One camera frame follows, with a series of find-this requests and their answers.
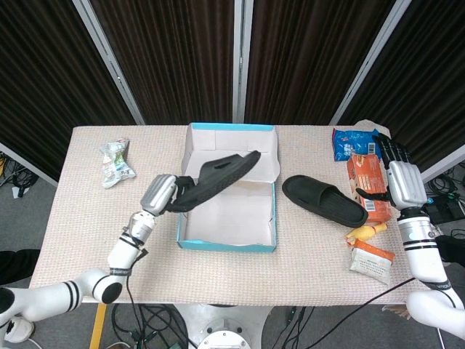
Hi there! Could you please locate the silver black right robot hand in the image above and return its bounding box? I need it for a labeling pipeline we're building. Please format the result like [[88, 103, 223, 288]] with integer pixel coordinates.
[[355, 133, 429, 211]]

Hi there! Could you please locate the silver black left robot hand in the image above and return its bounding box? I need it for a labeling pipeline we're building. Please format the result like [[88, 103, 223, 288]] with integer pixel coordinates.
[[140, 173, 197, 219]]

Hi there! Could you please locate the black rubber slipper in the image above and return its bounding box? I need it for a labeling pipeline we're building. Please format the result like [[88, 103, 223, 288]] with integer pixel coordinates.
[[167, 150, 262, 213], [282, 174, 369, 228]]

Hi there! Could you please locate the teal cardboard shoe box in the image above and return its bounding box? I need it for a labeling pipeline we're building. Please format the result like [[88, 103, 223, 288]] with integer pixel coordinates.
[[176, 122, 280, 254]]

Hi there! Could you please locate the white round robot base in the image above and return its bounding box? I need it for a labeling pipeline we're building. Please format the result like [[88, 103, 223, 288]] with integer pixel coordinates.
[[174, 303, 277, 349]]

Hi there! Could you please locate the orange biscuit box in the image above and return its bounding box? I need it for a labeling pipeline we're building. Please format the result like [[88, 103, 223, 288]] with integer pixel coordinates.
[[347, 153, 395, 224]]

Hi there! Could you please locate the crumpled silver green snack bag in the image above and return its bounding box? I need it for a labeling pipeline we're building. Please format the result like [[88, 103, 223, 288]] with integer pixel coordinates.
[[100, 137, 137, 189]]

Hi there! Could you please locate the yellow rubber chicken toy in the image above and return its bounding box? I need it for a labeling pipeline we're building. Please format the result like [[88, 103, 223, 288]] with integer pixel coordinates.
[[344, 223, 389, 248]]

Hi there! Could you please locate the blue snack bag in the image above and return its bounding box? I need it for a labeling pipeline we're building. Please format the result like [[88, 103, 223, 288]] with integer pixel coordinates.
[[331, 129, 382, 163]]

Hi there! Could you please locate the beige waffle tablecloth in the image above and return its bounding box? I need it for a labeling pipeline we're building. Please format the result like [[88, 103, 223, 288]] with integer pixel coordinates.
[[31, 119, 433, 305]]

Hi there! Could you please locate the black trouser leg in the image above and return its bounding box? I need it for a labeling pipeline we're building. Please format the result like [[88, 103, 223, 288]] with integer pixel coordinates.
[[435, 234, 465, 263], [0, 249, 41, 288]]

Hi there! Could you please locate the orange white snack packet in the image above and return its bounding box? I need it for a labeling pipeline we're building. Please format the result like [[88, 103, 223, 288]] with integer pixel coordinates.
[[349, 238, 396, 286]]

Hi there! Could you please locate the dark brown partition panel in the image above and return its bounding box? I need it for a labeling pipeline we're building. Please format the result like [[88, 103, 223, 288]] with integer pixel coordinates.
[[0, 0, 137, 182], [245, 0, 397, 124], [90, 0, 243, 124], [337, 0, 465, 182]]

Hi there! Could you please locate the white shoe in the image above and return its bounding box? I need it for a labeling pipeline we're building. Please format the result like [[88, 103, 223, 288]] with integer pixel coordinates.
[[5, 316, 36, 342]]

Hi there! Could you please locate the black floor cable bundle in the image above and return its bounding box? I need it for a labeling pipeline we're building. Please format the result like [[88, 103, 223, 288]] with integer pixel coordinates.
[[110, 303, 190, 349], [423, 163, 465, 222], [281, 307, 317, 349], [0, 152, 39, 199]]

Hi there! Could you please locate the grey partition frame post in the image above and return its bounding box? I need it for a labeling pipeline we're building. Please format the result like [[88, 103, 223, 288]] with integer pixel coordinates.
[[0, 141, 59, 187], [328, 0, 413, 125], [232, 0, 254, 124], [417, 145, 465, 185], [71, 0, 146, 125]]

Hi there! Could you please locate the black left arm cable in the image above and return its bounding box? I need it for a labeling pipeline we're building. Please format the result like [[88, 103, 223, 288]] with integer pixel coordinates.
[[125, 246, 148, 328]]

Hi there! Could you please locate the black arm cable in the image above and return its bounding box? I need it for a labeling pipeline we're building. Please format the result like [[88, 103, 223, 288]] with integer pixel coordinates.
[[301, 276, 417, 349], [125, 246, 148, 328]]

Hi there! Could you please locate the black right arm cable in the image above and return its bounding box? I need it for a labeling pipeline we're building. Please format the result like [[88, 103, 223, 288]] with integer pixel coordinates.
[[301, 276, 417, 349]]

